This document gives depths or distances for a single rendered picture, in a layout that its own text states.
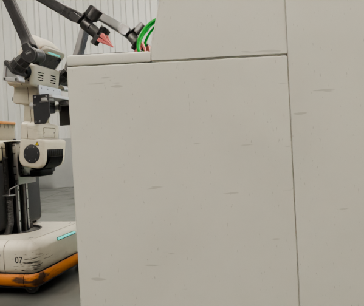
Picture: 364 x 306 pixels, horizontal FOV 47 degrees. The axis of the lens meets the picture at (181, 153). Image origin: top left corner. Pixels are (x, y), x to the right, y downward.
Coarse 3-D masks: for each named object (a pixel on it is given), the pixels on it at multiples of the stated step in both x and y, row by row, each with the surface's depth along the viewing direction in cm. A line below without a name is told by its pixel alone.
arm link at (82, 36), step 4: (80, 28) 264; (80, 32) 263; (84, 32) 262; (80, 36) 261; (84, 36) 261; (80, 40) 260; (84, 40) 261; (76, 44) 261; (80, 44) 259; (84, 44) 261; (76, 48) 260; (80, 48) 258; (84, 48) 261; (76, 52) 258; (80, 52) 258; (64, 68) 255
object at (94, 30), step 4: (92, 28) 206; (96, 28) 207; (100, 28) 204; (104, 28) 206; (88, 32) 208; (92, 32) 206; (96, 32) 206; (100, 32) 206; (92, 36) 207; (96, 44) 210
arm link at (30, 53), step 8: (8, 0) 214; (8, 8) 214; (16, 8) 214; (16, 16) 214; (16, 24) 214; (24, 24) 215; (24, 32) 214; (24, 40) 214; (32, 40) 216; (24, 48) 213; (32, 48) 212; (24, 56) 213; (32, 56) 212
